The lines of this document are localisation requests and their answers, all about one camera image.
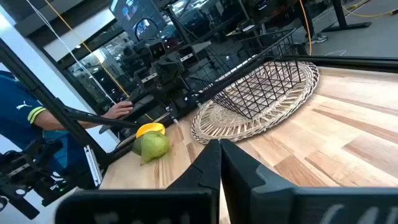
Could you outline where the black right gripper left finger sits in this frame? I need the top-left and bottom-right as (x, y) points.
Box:
(55, 139), (223, 224)

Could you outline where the green pear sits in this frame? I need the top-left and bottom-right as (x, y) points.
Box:
(132, 130), (170, 165)

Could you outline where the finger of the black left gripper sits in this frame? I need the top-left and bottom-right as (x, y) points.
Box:
(154, 60), (170, 90)
(169, 57), (185, 86)

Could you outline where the thin white cable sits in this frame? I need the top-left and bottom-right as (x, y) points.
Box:
(26, 0), (117, 105)

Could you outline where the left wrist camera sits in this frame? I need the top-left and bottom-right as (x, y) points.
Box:
(148, 39), (167, 60)

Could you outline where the black standing desk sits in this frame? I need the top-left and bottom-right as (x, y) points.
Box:
(322, 0), (373, 33)

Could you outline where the yellow cable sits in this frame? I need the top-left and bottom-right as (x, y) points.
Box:
(43, 0), (155, 122)
(298, 0), (313, 56)
(341, 0), (398, 19)

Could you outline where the yellow banana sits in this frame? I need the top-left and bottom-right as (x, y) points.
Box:
(136, 122), (166, 139)

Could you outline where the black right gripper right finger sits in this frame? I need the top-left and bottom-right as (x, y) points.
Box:
(220, 139), (398, 224)

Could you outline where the person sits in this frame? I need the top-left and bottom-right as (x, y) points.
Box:
(0, 70), (134, 187)

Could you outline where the computer monitor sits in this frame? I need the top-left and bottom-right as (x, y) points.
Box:
(109, 0), (167, 41)

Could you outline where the silver metal bracket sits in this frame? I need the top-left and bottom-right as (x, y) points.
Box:
(83, 144), (103, 187)

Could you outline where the person's hand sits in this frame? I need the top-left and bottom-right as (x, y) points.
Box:
(102, 101), (134, 120)

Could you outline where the black wire basket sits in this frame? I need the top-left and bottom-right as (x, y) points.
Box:
(185, 28), (307, 121)

